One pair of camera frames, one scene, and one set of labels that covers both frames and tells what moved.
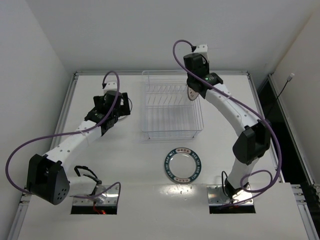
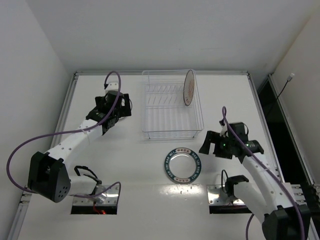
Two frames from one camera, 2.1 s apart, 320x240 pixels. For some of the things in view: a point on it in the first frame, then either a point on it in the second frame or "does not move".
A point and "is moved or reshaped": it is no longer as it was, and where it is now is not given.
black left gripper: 126,104 does not move
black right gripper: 194,87 → 217,146
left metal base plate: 109,198 does not move
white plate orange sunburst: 192,94 is moved or reshaped
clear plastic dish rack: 166,111 does not move
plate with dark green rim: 183,165 does not move
